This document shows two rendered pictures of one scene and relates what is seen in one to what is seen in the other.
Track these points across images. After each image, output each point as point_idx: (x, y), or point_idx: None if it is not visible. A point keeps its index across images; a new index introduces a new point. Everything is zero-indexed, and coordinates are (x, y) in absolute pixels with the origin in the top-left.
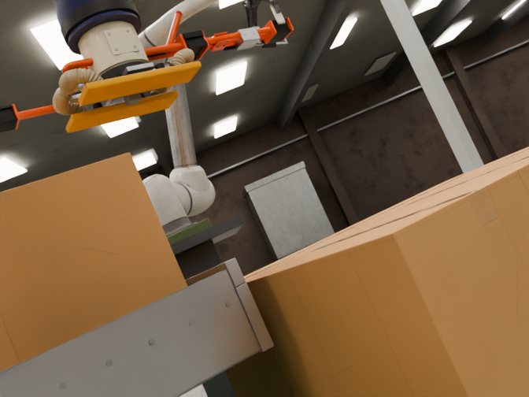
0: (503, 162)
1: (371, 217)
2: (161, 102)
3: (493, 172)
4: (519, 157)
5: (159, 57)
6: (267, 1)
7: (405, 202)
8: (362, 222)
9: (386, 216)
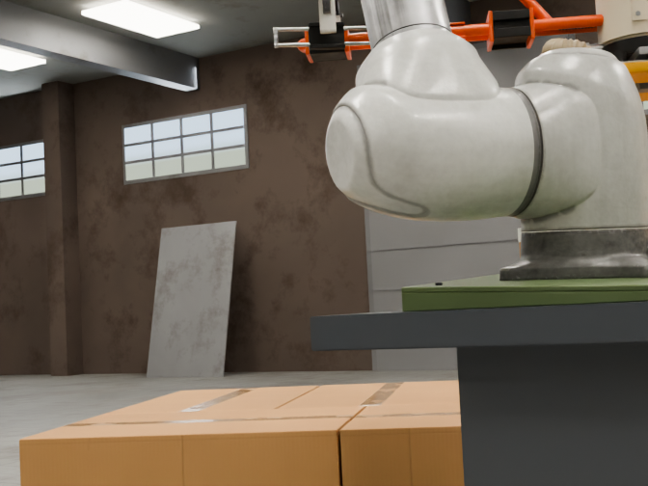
0: (298, 398)
1: (298, 423)
2: None
3: (409, 389)
4: (330, 393)
5: (568, 28)
6: (337, 4)
7: (259, 419)
8: (361, 417)
9: (448, 398)
